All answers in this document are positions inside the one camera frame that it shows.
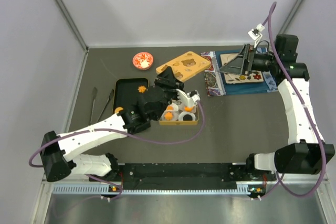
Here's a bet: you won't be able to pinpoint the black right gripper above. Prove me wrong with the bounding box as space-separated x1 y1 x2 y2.
219 44 278 76

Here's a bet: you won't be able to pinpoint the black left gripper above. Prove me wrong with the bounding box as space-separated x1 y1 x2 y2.
153 66 185 122

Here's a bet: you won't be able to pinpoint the silver tin lid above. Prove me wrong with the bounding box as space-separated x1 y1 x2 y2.
156 51 212 82

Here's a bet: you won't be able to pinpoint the orange figure cookie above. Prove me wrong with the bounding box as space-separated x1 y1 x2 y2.
166 105 175 111

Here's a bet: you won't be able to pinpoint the orange fish cookie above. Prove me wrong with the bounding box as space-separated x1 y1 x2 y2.
184 106 194 112

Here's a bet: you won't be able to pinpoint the orange star flower cookie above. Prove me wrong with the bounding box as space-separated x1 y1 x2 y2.
163 111 176 121

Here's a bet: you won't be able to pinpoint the black round cookie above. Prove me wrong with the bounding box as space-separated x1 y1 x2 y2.
182 114 193 121

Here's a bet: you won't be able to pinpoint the silver metal tongs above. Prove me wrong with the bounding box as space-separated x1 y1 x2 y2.
89 87 114 125

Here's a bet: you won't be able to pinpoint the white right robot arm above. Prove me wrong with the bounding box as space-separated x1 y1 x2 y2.
219 34 335 180

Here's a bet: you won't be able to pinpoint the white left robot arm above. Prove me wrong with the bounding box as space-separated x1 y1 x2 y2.
39 67 184 182

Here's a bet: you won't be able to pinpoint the wooden puzzle board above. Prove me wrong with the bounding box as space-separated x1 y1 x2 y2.
220 53 264 84

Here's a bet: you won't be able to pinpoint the orange flower cookie top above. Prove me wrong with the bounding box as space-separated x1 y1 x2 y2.
138 86 147 93

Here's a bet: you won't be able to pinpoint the patterned cloth mat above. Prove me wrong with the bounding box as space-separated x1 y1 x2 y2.
201 49 278 97

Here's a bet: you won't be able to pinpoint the red patterned small bowl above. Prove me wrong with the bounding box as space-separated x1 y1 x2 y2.
132 52 154 70

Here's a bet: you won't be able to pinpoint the white paper cup bottom-right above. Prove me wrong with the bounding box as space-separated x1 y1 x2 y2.
178 111 196 121

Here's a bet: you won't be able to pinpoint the black rectangular tray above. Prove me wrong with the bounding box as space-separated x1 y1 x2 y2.
113 78 149 113

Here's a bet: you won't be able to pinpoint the yellow cookie tin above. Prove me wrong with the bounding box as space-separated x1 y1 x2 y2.
159 100 198 126

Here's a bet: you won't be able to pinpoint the orange round cookie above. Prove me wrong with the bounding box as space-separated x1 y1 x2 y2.
114 106 123 113

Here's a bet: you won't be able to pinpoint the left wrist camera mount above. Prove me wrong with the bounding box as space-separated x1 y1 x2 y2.
176 89 201 108

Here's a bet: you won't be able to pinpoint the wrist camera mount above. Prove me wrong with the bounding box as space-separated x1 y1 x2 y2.
248 24 265 48
176 89 201 108

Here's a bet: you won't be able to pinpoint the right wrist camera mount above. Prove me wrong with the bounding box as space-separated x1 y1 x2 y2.
248 24 265 48

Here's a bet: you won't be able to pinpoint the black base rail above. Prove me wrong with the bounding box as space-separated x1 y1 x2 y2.
101 163 264 190

